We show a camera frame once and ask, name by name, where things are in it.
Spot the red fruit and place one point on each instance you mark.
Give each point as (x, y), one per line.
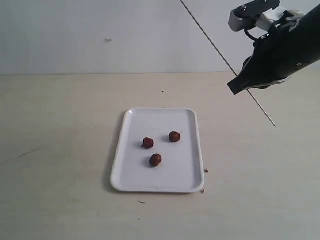
(148, 143)
(155, 160)
(174, 136)

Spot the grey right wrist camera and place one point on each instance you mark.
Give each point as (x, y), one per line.
(258, 13)

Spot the white plastic tray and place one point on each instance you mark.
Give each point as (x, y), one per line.
(181, 169)

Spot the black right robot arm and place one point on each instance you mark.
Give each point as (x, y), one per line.
(309, 27)

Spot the thin metal skewer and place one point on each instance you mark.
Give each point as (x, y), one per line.
(225, 60)

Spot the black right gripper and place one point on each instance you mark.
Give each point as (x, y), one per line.
(274, 60)

